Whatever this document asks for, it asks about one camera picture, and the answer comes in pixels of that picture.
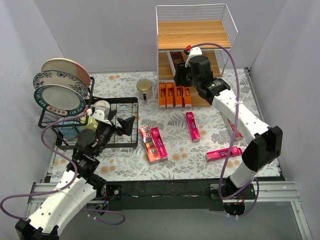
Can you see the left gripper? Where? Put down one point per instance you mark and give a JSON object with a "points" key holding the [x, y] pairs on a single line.
{"points": [[115, 122]]}

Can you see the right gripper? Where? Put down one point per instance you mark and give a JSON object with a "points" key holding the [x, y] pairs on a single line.
{"points": [[179, 75]]}

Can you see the orange toothpaste box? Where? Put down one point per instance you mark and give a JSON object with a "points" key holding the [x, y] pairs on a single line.
{"points": [[169, 95], [178, 97], [162, 95], [187, 97]]}

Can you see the red 3d toothpaste box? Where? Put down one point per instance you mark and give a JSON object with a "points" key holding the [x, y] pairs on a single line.
{"points": [[148, 141], [175, 58], [231, 129]]}

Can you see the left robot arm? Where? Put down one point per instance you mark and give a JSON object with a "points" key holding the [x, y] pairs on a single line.
{"points": [[79, 184]]}

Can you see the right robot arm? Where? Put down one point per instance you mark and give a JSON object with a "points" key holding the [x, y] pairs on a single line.
{"points": [[263, 142]]}

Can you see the small white teal bowl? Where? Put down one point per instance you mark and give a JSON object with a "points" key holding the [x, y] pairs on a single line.
{"points": [[102, 105]]}

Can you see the yellow-green cup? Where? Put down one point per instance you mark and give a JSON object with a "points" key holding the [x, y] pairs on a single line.
{"points": [[91, 123]]}

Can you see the cream enamel mug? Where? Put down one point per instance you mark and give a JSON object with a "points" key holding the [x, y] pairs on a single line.
{"points": [[144, 89]]}

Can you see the pink toothpaste box left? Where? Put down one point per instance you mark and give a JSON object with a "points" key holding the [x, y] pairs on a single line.
{"points": [[159, 143]]}

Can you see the pink toothpaste box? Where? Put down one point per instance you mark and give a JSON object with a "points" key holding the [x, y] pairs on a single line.
{"points": [[159, 143], [194, 132], [222, 153]]}

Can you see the blue cup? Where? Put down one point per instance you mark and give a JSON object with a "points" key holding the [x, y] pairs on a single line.
{"points": [[70, 129]]}

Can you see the pink toothpaste box upper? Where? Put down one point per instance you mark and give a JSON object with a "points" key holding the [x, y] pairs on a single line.
{"points": [[194, 132]]}

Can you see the green-rimmed white plate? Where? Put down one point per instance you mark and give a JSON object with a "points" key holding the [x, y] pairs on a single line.
{"points": [[60, 100]]}

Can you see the floral table mat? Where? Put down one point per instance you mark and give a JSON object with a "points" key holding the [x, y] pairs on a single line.
{"points": [[186, 159]]}

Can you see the beige pink-rimmed plate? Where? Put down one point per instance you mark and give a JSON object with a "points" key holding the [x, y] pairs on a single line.
{"points": [[68, 66]]}

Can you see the blue floral plate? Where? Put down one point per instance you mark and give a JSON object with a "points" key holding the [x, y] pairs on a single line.
{"points": [[55, 77]]}

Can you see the pink toothpaste box lower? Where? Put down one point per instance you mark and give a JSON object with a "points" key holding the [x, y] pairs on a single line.
{"points": [[222, 153]]}

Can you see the black wire dish rack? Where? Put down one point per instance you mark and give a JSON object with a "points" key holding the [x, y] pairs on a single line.
{"points": [[126, 107]]}

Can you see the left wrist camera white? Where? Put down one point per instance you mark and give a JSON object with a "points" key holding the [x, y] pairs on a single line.
{"points": [[99, 113]]}

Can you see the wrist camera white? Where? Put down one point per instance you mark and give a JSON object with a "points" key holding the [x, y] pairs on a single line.
{"points": [[191, 52], [99, 113]]}

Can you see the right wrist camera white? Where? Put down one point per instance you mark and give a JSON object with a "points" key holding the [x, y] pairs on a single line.
{"points": [[191, 52]]}

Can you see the white wire wooden shelf rack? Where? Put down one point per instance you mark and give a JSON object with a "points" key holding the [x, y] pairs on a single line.
{"points": [[209, 26]]}

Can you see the aluminium frame base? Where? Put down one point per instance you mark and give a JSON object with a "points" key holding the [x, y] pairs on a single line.
{"points": [[187, 203]]}

